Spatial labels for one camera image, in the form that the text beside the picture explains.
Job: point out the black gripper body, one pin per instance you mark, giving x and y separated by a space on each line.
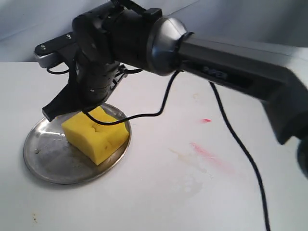
106 37

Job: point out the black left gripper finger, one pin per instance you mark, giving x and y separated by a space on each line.
67 100

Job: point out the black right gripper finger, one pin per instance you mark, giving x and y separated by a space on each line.
119 75

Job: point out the yellow sponge block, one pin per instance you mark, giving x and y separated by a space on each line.
97 142

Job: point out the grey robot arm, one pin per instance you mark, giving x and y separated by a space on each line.
276 76

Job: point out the round steel plate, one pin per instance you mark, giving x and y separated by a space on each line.
51 158

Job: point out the grey backdrop cloth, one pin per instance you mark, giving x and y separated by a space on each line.
26 23

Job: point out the black gripper-mounted camera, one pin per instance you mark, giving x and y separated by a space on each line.
59 50

